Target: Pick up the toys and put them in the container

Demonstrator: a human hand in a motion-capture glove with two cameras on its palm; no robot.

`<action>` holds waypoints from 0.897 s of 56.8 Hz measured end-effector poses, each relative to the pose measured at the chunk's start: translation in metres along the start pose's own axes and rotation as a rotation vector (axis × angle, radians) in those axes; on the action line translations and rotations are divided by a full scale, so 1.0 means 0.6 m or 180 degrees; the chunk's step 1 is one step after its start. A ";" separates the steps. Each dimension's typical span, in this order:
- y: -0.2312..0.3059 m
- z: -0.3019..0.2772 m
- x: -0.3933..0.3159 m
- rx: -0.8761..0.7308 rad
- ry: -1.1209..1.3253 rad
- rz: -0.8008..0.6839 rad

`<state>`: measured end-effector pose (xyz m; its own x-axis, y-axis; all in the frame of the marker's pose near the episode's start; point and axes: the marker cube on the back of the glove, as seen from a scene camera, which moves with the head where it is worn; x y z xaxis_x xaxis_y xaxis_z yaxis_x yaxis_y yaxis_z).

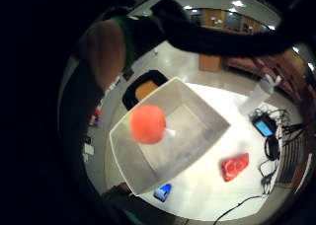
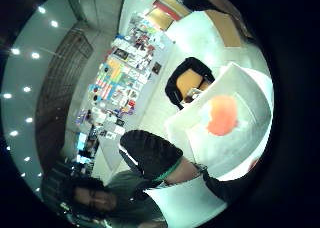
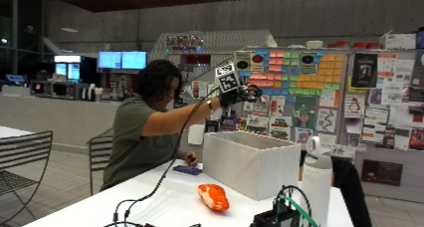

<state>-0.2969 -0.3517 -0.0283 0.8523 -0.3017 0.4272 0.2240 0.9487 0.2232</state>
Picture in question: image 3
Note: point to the white cardboard box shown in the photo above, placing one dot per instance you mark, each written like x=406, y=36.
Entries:
x=399, y=41

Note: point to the purple phone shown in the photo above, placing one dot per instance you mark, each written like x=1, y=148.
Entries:
x=188, y=170

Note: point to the black slatted metal chair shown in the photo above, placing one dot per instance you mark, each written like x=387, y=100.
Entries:
x=22, y=154
x=100, y=154

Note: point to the dark landscape poster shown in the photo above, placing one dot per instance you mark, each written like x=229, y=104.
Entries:
x=382, y=173

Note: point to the blue monitor screen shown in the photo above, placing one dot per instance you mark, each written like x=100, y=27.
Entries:
x=110, y=59
x=134, y=60

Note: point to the lit drinks fridge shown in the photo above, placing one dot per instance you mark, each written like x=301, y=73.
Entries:
x=68, y=69

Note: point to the the person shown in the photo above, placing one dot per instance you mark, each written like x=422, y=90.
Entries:
x=132, y=137

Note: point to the group of coloured sticky notes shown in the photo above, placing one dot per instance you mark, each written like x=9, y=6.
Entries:
x=309, y=77

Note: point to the black electronics box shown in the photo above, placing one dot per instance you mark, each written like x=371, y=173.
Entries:
x=274, y=218

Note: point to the white fabric storage box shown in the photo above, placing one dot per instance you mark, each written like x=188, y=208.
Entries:
x=248, y=164

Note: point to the white house-shaped structure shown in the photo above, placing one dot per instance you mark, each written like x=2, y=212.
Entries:
x=239, y=39

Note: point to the grey service counter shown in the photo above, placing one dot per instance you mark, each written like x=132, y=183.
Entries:
x=58, y=117

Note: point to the white round container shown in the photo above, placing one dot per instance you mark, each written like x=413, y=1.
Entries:
x=314, y=44

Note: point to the white water bottle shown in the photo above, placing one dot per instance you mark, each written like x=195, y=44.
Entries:
x=317, y=183

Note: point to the wrist band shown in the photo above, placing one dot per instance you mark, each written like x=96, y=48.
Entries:
x=211, y=106

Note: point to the small blue screen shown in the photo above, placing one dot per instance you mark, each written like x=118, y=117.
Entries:
x=15, y=78

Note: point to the black jacket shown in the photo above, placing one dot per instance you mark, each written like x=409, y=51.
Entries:
x=351, y=187

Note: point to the red container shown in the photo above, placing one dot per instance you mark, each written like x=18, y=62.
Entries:
x=374, y=45
x=359, y=45
x=341, y=44

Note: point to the white paper sign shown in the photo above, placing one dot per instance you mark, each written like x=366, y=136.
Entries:
x=196, y=134

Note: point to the white marker cube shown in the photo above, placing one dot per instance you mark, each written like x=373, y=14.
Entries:
x=228, y=80

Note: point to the orange white plush fish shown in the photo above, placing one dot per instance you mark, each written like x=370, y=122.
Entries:
x=213, y=197

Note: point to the black poster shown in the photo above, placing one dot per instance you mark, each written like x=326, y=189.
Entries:
x=365, y=70

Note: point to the display board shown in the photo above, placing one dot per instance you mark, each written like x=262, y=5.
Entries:
x=389, y=120

